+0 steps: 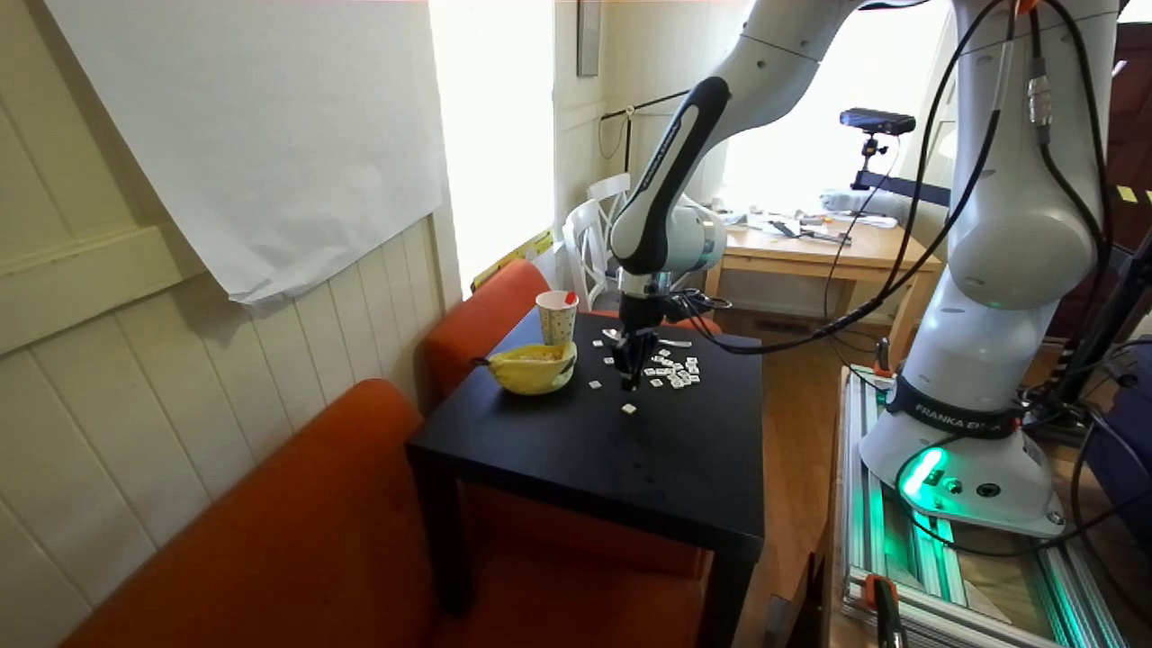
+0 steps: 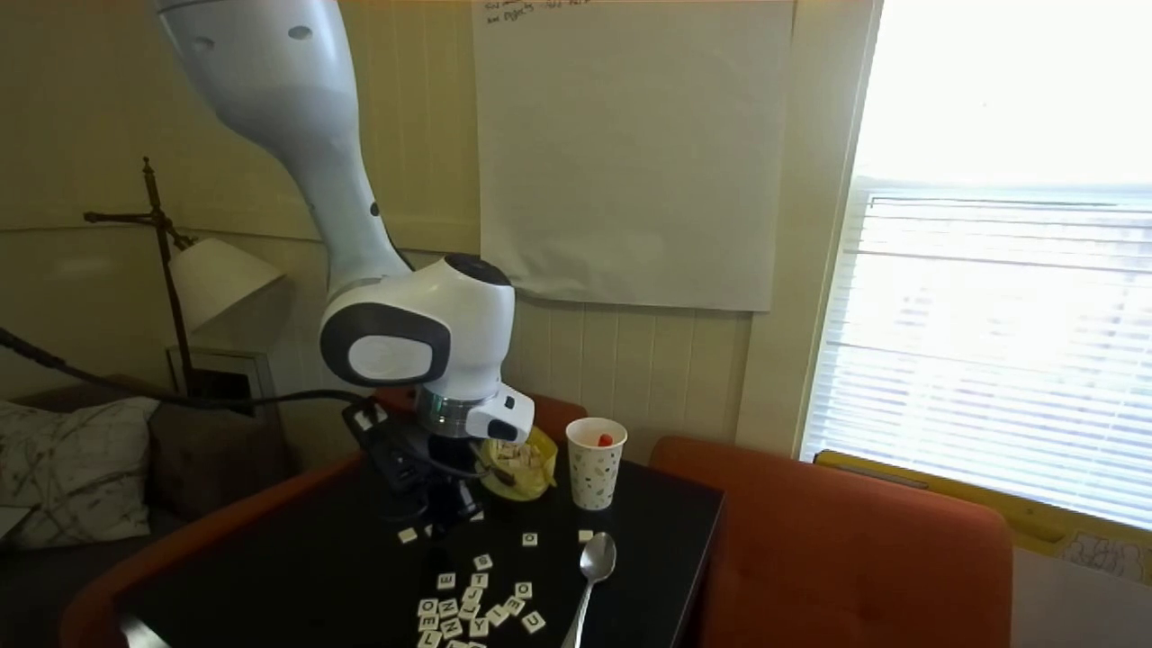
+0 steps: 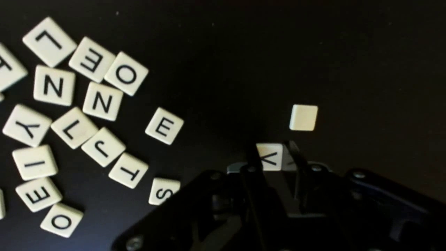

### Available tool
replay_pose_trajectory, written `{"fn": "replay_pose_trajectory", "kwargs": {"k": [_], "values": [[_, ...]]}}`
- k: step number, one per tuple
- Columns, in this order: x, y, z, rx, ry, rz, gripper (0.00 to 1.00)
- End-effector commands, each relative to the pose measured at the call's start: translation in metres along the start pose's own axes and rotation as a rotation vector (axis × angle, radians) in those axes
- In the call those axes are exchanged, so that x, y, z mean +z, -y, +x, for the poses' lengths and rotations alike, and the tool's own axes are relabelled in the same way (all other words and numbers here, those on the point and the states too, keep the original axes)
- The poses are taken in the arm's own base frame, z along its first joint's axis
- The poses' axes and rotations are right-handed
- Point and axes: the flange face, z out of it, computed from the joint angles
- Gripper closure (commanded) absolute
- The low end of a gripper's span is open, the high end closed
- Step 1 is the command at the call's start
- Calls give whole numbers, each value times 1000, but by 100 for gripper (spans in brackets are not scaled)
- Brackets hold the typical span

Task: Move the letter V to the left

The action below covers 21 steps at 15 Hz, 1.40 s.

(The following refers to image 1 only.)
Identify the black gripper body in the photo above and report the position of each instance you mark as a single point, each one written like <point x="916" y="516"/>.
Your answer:
<point x="650" y="311"/>

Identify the black square side table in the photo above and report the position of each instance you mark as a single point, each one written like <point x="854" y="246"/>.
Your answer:
<point x="684" y="467"/>

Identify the yellow bowl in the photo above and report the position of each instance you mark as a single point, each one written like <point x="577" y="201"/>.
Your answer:
<point x="533" y="369"/>

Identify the blue black camera on stand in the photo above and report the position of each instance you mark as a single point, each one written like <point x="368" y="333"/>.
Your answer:
<point x="877" y="143"/>

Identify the white chair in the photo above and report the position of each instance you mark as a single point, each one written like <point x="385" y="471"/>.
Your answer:
<point x="586" y="236"/>

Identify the pile of white letter tiles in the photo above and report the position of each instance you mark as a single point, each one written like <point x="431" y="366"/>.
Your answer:
<point x="678" y="373"/>

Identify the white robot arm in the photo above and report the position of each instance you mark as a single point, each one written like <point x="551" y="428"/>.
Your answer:
<point x="1025" y="228"/>

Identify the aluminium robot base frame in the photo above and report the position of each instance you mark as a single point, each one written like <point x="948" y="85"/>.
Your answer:
<point x="954" y="589"/>

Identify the silver metal spoon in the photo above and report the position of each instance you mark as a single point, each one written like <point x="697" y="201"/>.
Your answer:
<point x="643" y="341"/>

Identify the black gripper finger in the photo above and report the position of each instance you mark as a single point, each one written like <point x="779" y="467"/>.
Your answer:
<point x="632" y="359"/>

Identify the orange sofa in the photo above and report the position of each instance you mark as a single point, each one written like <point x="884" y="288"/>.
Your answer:
<point x="320" y="547"/>

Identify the wooden desk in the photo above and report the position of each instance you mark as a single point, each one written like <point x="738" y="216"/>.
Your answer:
<point x="852" y="253"/>

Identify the white paper cup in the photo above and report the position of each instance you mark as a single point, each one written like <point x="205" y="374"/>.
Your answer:
<point x="557" y="315"/>

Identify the large white paper sheet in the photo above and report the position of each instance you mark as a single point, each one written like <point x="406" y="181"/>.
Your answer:
<point x="287" y="139"/>

